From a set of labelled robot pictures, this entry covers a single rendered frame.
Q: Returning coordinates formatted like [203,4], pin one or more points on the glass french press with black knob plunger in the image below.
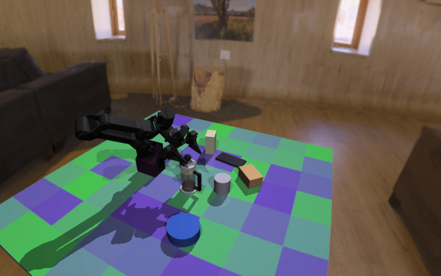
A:
[188,176]

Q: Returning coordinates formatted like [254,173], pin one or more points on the blue short cylinder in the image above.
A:
[183,229]

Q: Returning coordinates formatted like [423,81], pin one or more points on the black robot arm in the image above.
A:
[135,133]

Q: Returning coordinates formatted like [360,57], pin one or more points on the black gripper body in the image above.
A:
[172,146]

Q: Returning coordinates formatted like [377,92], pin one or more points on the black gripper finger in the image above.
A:
[193,145]
[175,155]

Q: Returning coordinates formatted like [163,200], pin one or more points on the brown cube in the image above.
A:
[250,176]

